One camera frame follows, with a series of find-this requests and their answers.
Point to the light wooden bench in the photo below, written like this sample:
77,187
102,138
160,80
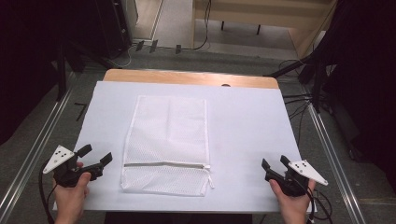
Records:
249,12

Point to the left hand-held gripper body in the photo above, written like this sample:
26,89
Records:
67,174

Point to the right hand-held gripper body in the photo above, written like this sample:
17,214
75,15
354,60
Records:
295,183

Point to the metal floor rail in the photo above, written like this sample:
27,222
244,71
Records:
34,152
333,165

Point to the white mesh laundry bag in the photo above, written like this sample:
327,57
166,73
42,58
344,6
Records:
168,140

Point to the person's left hand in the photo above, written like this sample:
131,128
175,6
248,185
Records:
71,200

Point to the black curtain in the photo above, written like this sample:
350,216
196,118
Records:
21,62
367,77

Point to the black metal stand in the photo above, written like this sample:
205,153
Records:
317,81
61,74

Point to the person's right hand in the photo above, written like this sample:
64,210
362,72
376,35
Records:
294,208

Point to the black cabinet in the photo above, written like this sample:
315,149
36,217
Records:
112,25

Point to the white table sheet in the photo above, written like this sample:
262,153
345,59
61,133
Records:
246,130

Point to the wooden table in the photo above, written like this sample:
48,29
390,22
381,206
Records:
186,77

